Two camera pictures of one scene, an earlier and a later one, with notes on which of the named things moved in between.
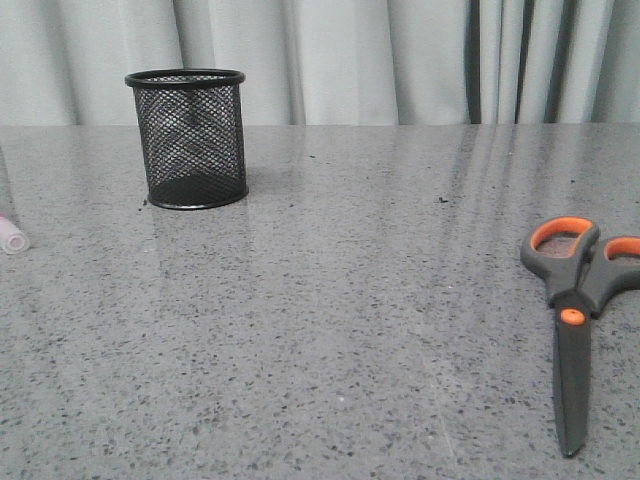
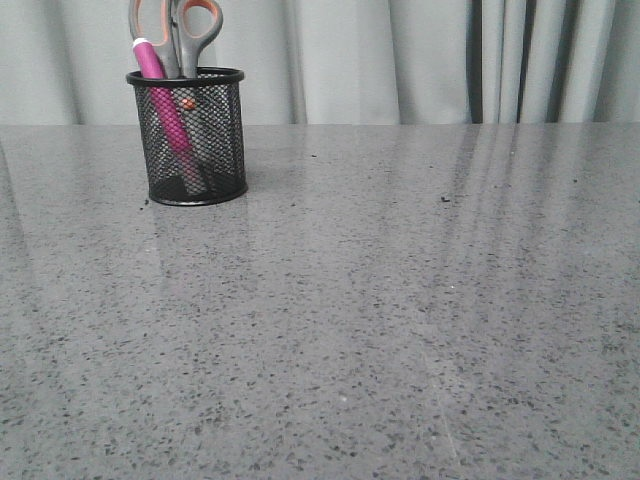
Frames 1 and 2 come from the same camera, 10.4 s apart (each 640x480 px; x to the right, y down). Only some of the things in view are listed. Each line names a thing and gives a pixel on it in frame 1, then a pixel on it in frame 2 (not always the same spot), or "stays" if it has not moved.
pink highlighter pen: x=12 y=240 to x=152 y=67
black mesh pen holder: x=190 y=123 stays
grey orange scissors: x=581 y=275 to x=180 y=54
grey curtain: x=329 y=62 stays
